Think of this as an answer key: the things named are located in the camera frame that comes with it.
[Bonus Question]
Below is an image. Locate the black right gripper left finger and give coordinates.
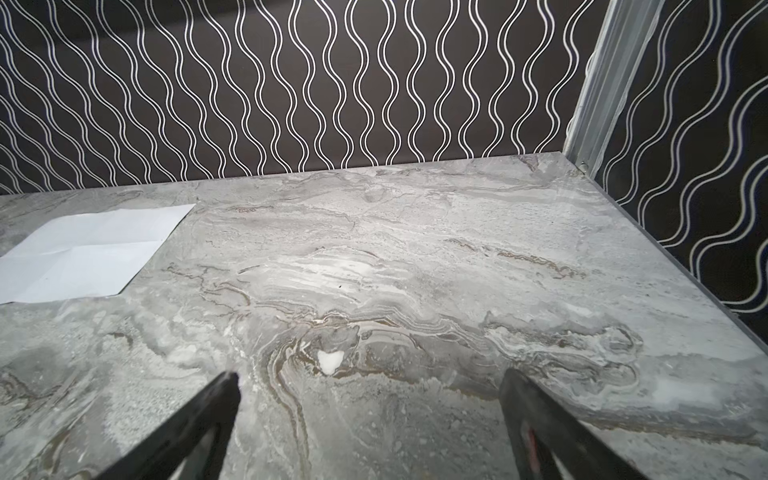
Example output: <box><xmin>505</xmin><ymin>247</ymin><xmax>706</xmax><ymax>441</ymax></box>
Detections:
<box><xmin>98</xmin><ymin>371</ymin><xmax>241</xmax><ymax>479</ymax></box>

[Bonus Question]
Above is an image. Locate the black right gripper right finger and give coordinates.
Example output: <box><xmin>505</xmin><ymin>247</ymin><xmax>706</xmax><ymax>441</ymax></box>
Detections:
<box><xmin>499</xmin><ymin>368</ymin><xmax>645</xmax><ymax>479</ymax></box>

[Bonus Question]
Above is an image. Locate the aluminium frame corner post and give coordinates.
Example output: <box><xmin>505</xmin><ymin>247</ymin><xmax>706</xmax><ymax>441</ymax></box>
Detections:
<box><xmin>563</xmin><ymin>0</ymin><xmax>664</xmax><ymax>179</ymax></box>

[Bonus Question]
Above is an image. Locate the white paper letter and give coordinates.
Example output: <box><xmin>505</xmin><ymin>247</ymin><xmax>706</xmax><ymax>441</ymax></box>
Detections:
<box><xmin>1</xmin><ymin>204</ymin><xmax>193</xmax><ymax>304</ymax></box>

